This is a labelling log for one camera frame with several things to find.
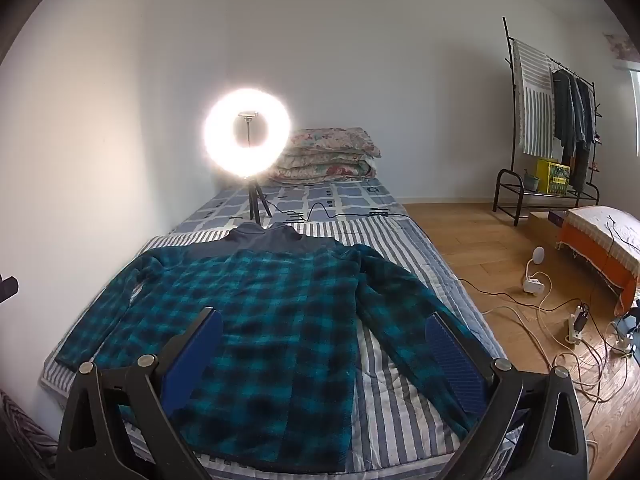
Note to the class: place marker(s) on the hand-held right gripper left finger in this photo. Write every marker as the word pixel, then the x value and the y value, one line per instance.
pixel 192 360

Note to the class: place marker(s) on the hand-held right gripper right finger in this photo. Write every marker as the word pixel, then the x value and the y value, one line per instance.
pixel 452 360

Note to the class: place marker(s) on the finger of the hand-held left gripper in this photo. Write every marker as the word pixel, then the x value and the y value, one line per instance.
pixel 7 289

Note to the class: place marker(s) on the teal plaid fleece jacket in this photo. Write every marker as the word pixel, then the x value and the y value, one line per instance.
pixel 280 310

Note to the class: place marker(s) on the black clothes rack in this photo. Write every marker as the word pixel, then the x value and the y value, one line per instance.
pixel 513 110

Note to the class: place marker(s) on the hanging dark clothes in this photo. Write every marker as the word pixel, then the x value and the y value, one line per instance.
pixel 570 120

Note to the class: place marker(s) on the white plug adapter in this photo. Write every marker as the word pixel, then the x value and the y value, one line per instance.
pixel 534 285

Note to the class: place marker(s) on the white power strip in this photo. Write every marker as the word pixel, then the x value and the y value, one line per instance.
pixel 575 327
pixel 625 346

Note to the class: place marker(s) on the white round device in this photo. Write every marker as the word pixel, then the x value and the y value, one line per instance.
pixel 539 255

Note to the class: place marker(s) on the black tripod stand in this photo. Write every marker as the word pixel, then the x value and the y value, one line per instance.
pixel 255 200

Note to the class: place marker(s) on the orange covered bench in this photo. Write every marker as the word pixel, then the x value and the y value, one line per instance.
pixel 590 250

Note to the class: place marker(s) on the small green pot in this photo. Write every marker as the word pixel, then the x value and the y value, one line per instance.
pixel 531 181

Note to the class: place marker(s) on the yellow box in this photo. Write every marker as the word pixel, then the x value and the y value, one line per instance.
pixel 552 177

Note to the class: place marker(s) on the folded floral quilt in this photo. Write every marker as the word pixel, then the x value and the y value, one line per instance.
pixel 325 155

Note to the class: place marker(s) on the striped hanging towel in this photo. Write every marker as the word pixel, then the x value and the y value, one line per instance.
pixel 535 110

